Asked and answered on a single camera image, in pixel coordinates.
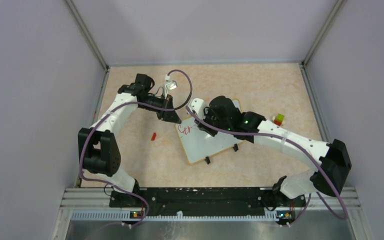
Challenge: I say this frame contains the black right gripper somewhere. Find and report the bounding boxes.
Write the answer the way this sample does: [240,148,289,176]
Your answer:
[195,106,232,137]

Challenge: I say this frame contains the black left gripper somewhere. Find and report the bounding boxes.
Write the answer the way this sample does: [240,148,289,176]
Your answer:
[139,93,182,124]

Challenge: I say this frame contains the red marker cap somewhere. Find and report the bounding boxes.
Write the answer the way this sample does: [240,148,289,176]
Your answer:
[151,132,157,141]

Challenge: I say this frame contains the yellow framed whiteboard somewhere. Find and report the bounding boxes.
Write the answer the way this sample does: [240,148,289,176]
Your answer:
[174,116,243,164]

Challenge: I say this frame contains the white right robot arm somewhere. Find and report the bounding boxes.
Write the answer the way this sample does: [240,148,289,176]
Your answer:
[187,95,352,206]

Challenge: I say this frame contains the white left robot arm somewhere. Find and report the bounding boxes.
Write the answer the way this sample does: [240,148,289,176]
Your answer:
[78,73,182,207]

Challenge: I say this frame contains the red green toy brick car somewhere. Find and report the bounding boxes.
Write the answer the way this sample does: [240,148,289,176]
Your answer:
[272,113,285,127]

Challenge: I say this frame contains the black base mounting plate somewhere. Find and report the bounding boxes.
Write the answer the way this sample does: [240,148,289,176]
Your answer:
[109,187,306,217]

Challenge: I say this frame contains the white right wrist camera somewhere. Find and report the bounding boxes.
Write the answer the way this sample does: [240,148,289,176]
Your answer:
[188,98,208,119]

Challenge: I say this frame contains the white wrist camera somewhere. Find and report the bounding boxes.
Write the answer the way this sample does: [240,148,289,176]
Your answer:
[162,75,178,99]
[188,98,208,119]

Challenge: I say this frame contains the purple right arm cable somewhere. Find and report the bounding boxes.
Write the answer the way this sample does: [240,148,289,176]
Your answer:
[185,105,349,228]

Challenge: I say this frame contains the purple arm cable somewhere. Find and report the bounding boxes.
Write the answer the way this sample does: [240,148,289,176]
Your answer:
[185,105,349,228]
[78,69,194,229]

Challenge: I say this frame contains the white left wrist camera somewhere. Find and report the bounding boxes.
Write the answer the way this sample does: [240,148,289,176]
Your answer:
[162,75,178,99]

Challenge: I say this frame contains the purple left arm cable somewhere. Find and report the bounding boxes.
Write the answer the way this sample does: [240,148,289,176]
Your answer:
[78,69,194,229]

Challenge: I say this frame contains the white toothed cable duct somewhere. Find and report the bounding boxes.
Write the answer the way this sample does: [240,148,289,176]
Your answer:
[71,210,279,222]

